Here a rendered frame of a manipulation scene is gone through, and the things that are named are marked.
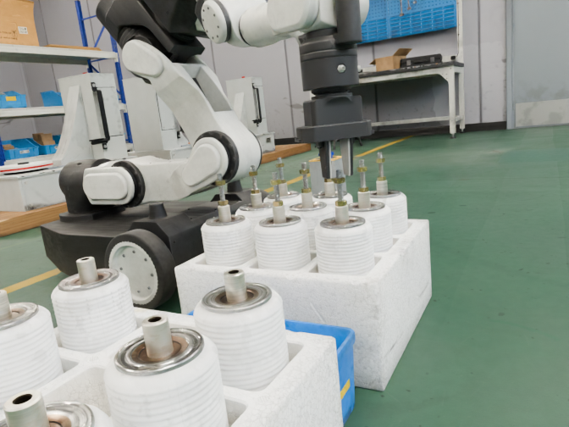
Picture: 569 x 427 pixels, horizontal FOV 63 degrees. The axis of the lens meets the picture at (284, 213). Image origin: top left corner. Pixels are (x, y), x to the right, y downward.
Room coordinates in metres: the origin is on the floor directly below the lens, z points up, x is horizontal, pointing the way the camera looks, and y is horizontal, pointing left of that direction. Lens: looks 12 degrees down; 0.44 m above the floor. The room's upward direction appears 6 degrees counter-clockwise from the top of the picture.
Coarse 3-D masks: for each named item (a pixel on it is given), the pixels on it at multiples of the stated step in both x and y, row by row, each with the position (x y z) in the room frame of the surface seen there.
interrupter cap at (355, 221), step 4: (352, 216) 0.78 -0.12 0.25; (356, 216) 0.77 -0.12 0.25; (324, 220) 0.77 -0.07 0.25; (328, 220) 0.77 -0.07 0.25; (332, 220) 0.77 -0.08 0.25; (352, 220) 0.76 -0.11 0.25; (356, 220) 0.75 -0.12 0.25; (360, 220) 0.75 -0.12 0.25; (364, 220) 0.74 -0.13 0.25; (320, 224) 0.75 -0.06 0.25; (324, 224) 0.75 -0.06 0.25; (328, 224) 0.74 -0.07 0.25; (332, 224) 0.76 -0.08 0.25; (348, 224) 0.74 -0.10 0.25; (352, 224) 0.73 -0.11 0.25; (356, 224) 0.72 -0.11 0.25; (360, 224) 0.72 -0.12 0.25; (328, 228) 0.73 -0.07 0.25; (332, 228) 0.72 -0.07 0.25; (336, 228) 0.72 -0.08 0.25; (340, 228) 0.72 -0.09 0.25; (344, 228) 0.72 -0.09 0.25; (348, 228) 0.72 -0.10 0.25
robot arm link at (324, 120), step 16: (304, 64) 0.73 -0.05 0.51; (320, 64) 0.71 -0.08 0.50; (336, 64) 0.71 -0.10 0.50; (352, 64) 0.72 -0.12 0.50; (304, 80) 0.74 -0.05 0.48; (320, 80) 0.71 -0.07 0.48; (336, 80) 0.71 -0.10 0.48; (352, 80) 0.72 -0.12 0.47; (320, 96) 0.73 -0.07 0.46; (336, 96) 0.72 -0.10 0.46; (352, 96) 0.74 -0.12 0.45; (304, 112) 0.75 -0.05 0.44; (320, 112) 0.72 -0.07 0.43; (336, 112) 0.73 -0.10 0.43; (352, 112) 0.74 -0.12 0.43; (304, 128) 0.72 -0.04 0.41; (320, 128) 0.72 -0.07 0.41; (336, 128) 0.72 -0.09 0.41; (352, 128) 0.73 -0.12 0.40; (368, 128) 0.74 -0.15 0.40
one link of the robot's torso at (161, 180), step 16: (208, 144) 1.19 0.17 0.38; (128, 160) 1.40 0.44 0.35; (144, 160) 1.42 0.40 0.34; (160, 160) 1.43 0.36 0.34; (176, 160) 1.37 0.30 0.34; (192, 160) 1.21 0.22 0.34; (208, 160) 1.19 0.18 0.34; (224, 160) 1.17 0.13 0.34; (144, 176) 1.37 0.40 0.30; (160, 176) 1.34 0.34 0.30; (176, 176) 1.27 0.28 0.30; (192, 176) 1.22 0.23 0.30; (208, 176) 1.20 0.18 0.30; (144, 192) 1.37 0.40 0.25; (160, 192) 1.34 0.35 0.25; (176, 192) 1.30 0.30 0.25; (192, 192) 1.24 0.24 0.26
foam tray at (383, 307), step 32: (416, 224) 0.96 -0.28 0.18; (256, 256) 0.90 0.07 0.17; (384, 256) 0.77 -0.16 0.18; (416, 256) 0.87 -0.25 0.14; (192, 288) 0.82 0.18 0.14; (288, 288) 0.72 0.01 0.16; (320, 288) 0.69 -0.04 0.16; (352, 288) 0.67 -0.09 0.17; (384, 288) 0.68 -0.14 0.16; (416, 288) 0.86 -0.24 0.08; (320, 320) 0.70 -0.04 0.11; (352, 320) 0.67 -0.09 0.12; (384, 320) 0.67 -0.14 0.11; (416, 320) 0.85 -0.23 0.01; (384, 352) 0.66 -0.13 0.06; (384, 384) 0.66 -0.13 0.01
